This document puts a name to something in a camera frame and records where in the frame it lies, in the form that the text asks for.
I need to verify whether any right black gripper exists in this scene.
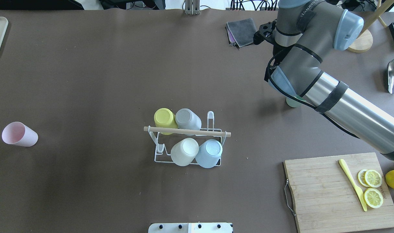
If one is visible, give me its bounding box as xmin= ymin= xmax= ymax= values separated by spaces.
xmin=253 ymin=19 xmax=278 ymax=46

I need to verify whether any mint green cup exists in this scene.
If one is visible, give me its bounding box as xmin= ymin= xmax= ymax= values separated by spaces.
xmin=286 ymin=95 xmax=307 ymax=108

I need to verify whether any pink cup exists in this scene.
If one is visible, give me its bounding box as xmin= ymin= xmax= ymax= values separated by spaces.
xmin=2 ymin=121 xmax=38 ymax=147

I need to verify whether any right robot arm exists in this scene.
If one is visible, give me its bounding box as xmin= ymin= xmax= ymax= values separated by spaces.
xmin=254 ymin=0 xmax=394 ymax=162

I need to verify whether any grey cup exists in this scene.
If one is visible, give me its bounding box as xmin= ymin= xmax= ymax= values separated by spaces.
xmin=175 ymin=108 xmax=202 ymax=131

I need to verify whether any yellow cup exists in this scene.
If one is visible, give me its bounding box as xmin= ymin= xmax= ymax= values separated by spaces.
xmin=154 ymin=108 xmax=178 ymax=128

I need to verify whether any light blue cup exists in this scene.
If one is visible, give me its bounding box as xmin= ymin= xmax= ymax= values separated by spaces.
xmin=195 ymin=139 xmax=223 ymax=168

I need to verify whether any cream white cup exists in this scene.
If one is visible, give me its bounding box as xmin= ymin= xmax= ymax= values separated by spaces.
xmin=170 ymin=138 xmax=199 ymax=166

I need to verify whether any grey folded cloth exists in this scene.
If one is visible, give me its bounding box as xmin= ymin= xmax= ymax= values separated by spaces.
xmin=225 ymin=18 xmax=257 ymax=48

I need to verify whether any wooden mug tree stand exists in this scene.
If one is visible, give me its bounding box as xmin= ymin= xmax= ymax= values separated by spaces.
xmin=347 ymin=0 xmax=394 ymax=53

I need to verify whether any lemon slice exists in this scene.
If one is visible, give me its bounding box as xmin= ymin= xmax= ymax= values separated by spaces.
xmin=364 ymin=170 xmax=382 ymax=188
xmin=357 ymin=169 xmax=370 ymax=187
xmin=364 ymin=187 xmax=384 ymax=208

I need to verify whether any yellow plastic knife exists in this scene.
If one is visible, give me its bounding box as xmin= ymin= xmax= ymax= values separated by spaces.
xmin=338 ymin=158 xmax=367 ymax=211

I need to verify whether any white wire cup holder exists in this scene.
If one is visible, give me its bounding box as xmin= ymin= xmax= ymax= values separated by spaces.
xmin=144 ymin=108 xmax=231 ymax=168

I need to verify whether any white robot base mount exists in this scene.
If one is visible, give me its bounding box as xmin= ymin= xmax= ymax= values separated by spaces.
xmin=148 ymin=222 xmax=234 ymax=233

